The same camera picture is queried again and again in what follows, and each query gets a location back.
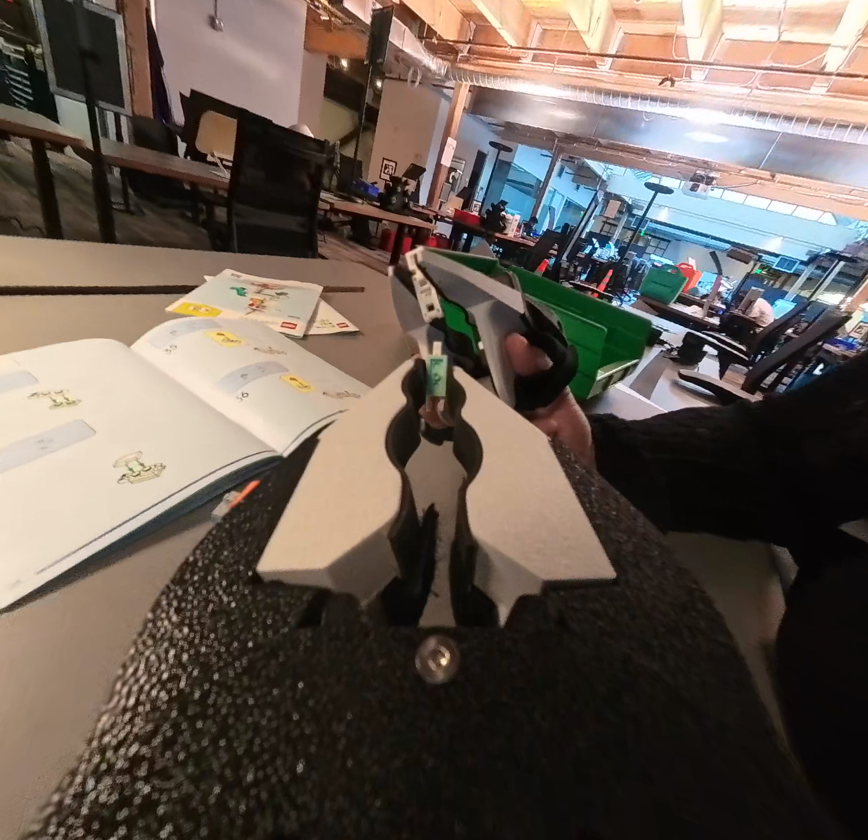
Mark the green white lego clip piece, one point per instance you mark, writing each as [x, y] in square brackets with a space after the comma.
[437, 382]

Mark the open instruction booklet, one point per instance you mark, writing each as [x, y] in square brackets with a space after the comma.
[135, 413]

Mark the black stand pole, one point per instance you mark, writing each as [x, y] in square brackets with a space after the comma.
[98, 175]

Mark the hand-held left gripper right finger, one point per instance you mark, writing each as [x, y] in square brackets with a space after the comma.
[536, 514]

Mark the tan backed chair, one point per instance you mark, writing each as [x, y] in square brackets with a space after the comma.
[217, 131]

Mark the green crate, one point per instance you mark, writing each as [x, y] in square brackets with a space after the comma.
[663, 284]

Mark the green plastic bin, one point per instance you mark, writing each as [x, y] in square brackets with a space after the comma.
[597, 338]

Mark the black speaker on pole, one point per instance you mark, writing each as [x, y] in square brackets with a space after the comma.
[380, 33]

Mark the wooden work table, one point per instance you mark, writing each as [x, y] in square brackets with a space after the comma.
[380, 213]

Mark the ceiling projector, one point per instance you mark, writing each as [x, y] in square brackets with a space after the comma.
[700, 185]

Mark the black swivel office chair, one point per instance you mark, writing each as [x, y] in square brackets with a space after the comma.
[766, 352]

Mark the silver ventilation duct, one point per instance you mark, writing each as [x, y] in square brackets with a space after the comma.
[610, 94]

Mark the black mesh office chair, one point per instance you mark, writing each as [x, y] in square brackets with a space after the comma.
[278, 196]

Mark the person's right forearm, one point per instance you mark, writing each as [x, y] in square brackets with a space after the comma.
[712, 467]

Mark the long wooden table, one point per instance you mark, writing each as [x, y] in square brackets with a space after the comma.
[149, 162]

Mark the person's right hand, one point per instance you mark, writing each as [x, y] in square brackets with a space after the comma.
[569, 426]

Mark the black board panel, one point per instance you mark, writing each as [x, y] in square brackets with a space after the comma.
[88, 46]

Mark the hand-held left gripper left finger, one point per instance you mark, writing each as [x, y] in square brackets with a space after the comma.
[332, 514]

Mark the white leaflet with red logo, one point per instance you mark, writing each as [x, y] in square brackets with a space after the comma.
[339, 321]
[251, 297]

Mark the orange traffic cone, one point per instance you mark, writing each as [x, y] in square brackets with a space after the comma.
[605, 280]

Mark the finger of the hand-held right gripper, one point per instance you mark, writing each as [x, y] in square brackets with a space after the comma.
[488, 284]
[410, 311]

